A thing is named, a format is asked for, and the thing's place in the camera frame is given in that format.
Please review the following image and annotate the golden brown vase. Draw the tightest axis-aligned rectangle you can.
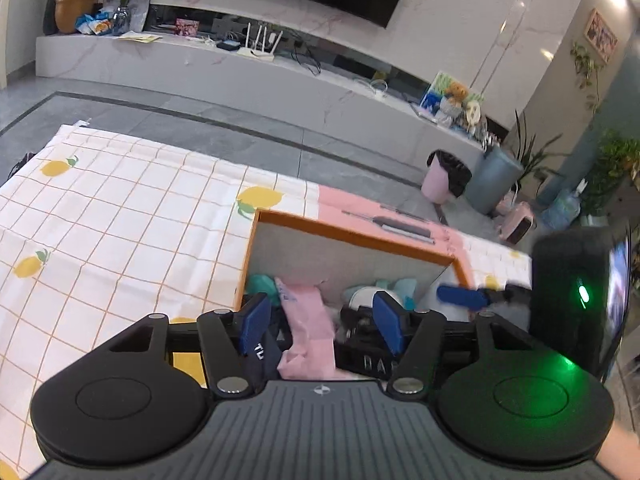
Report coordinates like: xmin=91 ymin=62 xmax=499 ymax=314
xmin=54 ymin=0 xmax=96 ymax=34

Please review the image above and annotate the white marble TV bench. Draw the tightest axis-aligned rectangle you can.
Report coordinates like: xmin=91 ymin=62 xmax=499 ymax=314
xmin=36 ymin=35 xmax=484 ymax=169

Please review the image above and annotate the teal packaged soft item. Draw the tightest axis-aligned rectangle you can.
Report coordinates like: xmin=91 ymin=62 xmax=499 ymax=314
xmin=244 ymin=274 xmax=418 ymax=311

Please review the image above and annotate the white wifi router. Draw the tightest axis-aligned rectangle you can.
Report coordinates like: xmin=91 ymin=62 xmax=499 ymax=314
xmin=236 ymin=24 xmax=283 ymax=63

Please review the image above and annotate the teddy bear gift basket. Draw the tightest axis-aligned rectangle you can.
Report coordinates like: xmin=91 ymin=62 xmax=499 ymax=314
xmin=418 ymin=72 xmax=484 ymax=136

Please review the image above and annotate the framed wall picture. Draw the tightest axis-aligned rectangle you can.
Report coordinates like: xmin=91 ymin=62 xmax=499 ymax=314
xmin=584 ymin=9 xmax=618 ymax=64

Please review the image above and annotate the navy fabric item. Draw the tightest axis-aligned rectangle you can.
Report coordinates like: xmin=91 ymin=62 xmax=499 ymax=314
xmin=243 ymin=306 xmax=293 ymax=392

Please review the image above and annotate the green potted floor plant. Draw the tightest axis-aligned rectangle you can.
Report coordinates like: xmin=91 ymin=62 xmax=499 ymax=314
xmin=506 ymin=110 xmax=568 ymax=197

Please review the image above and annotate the lemon print checkered tablecloth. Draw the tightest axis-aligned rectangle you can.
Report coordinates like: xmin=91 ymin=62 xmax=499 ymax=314
xmin=0 ymin=121 xmax=534 ymax=480

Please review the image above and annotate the blue water jug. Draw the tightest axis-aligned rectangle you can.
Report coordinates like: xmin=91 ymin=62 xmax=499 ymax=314
xmin=541 ymin=179 xmax=588 ymax=231

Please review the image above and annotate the pink floral small box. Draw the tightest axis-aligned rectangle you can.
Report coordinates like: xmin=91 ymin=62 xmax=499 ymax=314
xmin=174 ymin=18 xmax=200 ymax=37

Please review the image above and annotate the person's right hand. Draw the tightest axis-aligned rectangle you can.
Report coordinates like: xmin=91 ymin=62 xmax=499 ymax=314
xmin=596 ymin=422 xmax=640 ymax=480

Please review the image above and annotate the pink small heater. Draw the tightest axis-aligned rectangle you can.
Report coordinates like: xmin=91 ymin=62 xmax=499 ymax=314
xmin=498 ymin=202 xmax=535 ymax=245

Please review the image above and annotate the pink bin with black bag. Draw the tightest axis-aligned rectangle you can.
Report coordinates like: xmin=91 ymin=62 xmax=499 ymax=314
xmin=421 ymin=150 xmax=472 ymax=205

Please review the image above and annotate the grey-blue tall trash can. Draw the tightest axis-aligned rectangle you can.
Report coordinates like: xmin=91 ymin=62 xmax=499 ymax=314
xmin=464 ymin=148 xmax=524 ymax=214

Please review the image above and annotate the yellow paper booklet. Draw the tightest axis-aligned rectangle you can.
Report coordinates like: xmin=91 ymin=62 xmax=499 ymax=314
xmin=118 ymin=30 xmax=162 ymax=44

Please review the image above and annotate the black box lettered DA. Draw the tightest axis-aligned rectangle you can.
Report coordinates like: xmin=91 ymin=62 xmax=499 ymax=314
xmin=333 ymin=307 xmax=398 ymax=382

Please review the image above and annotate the pink cloth item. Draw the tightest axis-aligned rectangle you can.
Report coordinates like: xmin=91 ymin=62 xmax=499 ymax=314
xmin=276 ymin=278 xmax=349 ymax=380

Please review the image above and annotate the orange rimmed grey storage box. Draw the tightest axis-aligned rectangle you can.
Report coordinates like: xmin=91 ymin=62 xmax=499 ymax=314
xmin=234 ymin=209 xmax=474 ymax=322

